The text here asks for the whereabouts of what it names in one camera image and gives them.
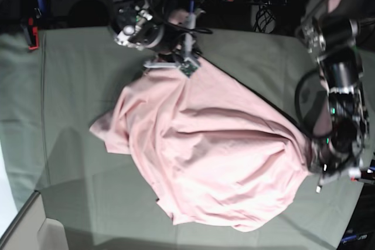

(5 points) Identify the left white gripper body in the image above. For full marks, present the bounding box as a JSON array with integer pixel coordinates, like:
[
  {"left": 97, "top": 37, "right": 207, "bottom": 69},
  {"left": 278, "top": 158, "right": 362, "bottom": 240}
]
[{"left": 316, "top": 162, "right": 363, "bottom": 193}]

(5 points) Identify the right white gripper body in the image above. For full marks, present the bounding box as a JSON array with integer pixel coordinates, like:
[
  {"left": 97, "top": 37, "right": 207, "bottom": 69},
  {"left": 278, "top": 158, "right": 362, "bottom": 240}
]
[{"left": 144, "top": 12, "right": 201, "bottom": 77}]

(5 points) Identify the pink t-shirt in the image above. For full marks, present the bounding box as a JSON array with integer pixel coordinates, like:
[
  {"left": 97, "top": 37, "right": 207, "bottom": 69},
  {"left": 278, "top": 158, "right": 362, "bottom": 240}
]
[{"left": 88, "top": 9, "right": 320, "bottom": 232}]

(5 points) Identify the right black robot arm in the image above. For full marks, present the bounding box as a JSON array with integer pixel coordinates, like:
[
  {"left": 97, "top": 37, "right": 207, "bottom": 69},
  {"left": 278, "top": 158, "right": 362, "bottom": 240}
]
[{"left": 110, "top": 0, "right": 212, "bottom": 77}]

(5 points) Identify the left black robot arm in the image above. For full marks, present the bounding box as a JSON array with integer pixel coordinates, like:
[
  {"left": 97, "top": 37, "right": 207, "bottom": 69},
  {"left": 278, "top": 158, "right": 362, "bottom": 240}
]
[{"left": 294, "top": 0, "right": 374, "bottom": 190}]

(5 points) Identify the right red black clamp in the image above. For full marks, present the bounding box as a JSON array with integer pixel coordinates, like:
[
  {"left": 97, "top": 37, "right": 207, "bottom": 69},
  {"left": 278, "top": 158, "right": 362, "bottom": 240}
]
[{"left": 351, "top": 167, "right": 375, "bottom": 185}]

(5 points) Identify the red black clamp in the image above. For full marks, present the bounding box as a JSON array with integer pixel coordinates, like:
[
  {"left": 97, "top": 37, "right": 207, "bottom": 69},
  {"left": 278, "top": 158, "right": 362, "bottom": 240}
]
[
  {"left": 187, "top": 0, "right": 196, "bottom": 30},
  {"left": 21, "top": 0, "right": 48, "bottom": 50},
  {"left": 351, "top": 167, "right": 375, "bottom": 185}
]

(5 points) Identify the middle red black clamp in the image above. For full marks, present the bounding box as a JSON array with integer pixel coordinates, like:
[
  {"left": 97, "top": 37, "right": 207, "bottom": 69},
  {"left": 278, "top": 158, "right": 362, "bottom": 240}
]
[{"left": 187, "top": 0, "right": 196, "bottom": 30}]

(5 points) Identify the left red black clamp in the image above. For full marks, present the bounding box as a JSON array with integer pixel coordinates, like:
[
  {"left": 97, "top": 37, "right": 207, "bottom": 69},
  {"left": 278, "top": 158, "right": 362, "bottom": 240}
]
[{"left": 21, "top": 0, "right": 48, "bottom": 50}]

